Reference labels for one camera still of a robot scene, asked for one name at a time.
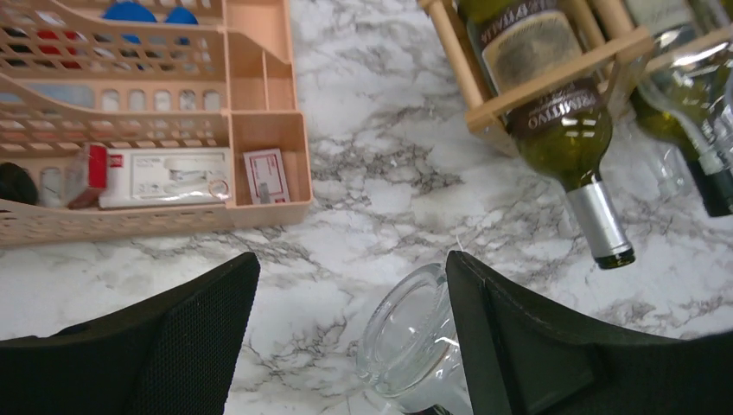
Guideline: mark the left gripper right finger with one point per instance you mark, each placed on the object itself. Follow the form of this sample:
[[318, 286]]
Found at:
[[524, 353]]

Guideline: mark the white packaged item in organizer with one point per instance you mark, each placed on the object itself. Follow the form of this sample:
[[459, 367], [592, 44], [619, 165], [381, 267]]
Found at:
[[168, 176]]

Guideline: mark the wooden wine rack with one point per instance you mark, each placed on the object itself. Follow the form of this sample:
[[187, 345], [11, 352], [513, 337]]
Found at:
[[619, 49]]

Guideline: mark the orange plastic file organizer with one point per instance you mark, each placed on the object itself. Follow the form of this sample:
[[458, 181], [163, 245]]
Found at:
[[226, 82]]

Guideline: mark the green wine bottle back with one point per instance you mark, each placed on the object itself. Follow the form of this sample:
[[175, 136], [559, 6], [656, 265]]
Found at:
[[681, 101]]

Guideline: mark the green wine bottle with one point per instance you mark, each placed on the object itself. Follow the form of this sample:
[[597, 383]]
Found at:
[[563, 134], [681, 101]]

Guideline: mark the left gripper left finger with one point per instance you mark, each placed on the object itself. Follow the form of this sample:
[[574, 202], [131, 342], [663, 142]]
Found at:
[[173, 353]]

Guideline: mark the small clear bottle silver cap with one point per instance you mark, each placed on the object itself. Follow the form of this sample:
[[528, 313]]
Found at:
[[409, 353]]

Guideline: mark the clear square glass bottle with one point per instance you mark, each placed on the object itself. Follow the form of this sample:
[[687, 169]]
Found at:
[[668, 169]]

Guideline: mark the small red white card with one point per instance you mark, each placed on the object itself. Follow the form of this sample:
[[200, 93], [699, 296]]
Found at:
[[266, 177]]

